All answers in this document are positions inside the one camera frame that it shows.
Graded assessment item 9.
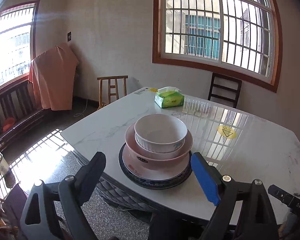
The yellow warning sticker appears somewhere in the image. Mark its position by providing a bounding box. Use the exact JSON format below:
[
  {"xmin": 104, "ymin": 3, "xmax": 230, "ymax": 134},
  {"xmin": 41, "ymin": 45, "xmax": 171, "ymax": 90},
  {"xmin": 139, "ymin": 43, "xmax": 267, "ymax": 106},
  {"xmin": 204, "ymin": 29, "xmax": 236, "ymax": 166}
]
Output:
[{"xmin": 217, "ymin": 125, "xmax": 237, "ymax": 139}]

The light wooden chair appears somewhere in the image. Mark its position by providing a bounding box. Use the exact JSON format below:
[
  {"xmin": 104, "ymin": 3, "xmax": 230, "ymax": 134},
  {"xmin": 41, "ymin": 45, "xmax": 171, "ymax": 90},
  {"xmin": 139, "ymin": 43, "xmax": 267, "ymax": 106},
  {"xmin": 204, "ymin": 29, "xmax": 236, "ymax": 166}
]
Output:
[{"xmin": 97, "ymin": 75, "xmax": 128, "ymax": 110}]

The dark wooden chair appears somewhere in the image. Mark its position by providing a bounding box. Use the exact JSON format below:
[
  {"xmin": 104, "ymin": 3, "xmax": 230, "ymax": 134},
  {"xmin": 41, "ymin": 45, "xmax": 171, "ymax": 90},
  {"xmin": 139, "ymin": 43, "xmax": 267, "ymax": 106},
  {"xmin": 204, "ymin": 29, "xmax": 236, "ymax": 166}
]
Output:
[{"xmin": 207, "ymin": 73, "xmax": 242, "ymax": 108}]

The side window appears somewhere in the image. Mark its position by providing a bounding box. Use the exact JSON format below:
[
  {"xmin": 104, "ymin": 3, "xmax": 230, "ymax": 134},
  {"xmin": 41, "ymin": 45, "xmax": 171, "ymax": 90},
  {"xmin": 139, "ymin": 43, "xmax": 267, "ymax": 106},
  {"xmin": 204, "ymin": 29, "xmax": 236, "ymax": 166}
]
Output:
[{"xmin": 0, "ymin": 1, "xmax": 39, "ymax": 88}]

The white plate with pink rose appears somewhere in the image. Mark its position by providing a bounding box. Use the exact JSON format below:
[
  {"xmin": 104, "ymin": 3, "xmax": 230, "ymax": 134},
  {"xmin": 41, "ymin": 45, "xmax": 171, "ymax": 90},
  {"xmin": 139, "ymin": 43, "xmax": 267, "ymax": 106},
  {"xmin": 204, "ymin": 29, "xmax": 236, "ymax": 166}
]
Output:
[{"xmin": 120, "ymin": 144, "xmax": 190, "ymax": 181}]

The black wall switch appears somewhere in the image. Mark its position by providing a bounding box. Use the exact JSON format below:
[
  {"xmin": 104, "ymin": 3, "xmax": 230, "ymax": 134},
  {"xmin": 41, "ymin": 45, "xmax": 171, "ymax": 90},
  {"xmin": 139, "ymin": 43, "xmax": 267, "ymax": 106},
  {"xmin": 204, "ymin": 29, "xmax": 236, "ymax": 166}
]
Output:
[{"xmin": 67, "ymin": 32, "xmax": 72, "ymax": 42}]

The dark wooden bench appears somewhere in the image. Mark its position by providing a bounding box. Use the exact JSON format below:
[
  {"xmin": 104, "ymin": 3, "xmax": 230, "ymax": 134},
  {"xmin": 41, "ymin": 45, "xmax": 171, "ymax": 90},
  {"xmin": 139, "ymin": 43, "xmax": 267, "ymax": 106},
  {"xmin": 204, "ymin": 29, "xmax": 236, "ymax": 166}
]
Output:
[{"xmin": 0, "ymin": 75, "xmax": 49, "ymax": 151}]

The large barred window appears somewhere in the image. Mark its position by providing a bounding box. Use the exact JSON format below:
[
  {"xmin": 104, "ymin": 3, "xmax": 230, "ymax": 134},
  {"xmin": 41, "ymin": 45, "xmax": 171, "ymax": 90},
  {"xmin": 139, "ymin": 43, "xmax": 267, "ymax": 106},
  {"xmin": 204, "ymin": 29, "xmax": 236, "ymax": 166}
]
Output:
[{"xmin": 152, "ymin": 0, "xmax": 282, "ymax": 92}]

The green tissue pack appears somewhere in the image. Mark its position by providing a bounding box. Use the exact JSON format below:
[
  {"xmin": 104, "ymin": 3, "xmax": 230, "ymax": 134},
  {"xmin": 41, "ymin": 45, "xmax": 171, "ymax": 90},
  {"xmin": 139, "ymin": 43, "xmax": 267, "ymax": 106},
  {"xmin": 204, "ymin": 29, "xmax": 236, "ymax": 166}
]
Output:
[{"xmin": 154, "ymin": 87, "xmax": 184, "ymax": 108}]

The pink bowl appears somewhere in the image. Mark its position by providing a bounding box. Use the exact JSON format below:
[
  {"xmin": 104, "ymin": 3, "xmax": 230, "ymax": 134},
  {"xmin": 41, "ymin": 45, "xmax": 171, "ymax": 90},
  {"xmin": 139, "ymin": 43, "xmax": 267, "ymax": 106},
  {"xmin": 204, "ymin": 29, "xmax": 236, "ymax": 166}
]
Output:
[{"xmin": 122, "ymin": 124, "xmax": 193, "ymax": 171}]

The orange cloth covered object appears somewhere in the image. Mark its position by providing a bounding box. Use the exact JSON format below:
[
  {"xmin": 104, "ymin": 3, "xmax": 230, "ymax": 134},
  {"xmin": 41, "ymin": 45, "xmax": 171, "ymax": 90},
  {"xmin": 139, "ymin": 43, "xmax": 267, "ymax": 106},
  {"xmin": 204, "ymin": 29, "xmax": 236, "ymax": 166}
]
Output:
[{"xmin": 29, "ymin": 43, "xmax": 79, "ymax": 111}]

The blue floral plate on table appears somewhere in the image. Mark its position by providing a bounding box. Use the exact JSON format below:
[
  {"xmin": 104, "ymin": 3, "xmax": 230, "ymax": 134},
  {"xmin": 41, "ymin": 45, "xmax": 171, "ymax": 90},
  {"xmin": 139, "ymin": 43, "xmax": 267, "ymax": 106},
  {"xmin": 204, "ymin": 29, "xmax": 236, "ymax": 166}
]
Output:
[{"xmin": 119, "ymin": 143, "xmax": 192, "ymax": 190}]

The bottle with teal label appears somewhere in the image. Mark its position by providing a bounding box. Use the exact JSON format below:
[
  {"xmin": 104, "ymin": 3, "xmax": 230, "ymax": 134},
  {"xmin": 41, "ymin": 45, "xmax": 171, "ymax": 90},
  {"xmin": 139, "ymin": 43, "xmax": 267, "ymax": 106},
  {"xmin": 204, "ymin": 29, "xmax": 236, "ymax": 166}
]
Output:
[{"xmin": 0, "ymin": 152, "xmax": 10, "ymax": 176}]

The white ribbed bowl blue band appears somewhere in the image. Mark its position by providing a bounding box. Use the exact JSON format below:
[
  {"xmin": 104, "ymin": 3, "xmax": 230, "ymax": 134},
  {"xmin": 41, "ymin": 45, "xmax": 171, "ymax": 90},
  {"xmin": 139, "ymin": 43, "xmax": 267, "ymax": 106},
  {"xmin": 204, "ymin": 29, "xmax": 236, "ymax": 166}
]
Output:
[{"xmin": 134, "ymin": 114, "xmax": 188, "ymax": 153}]

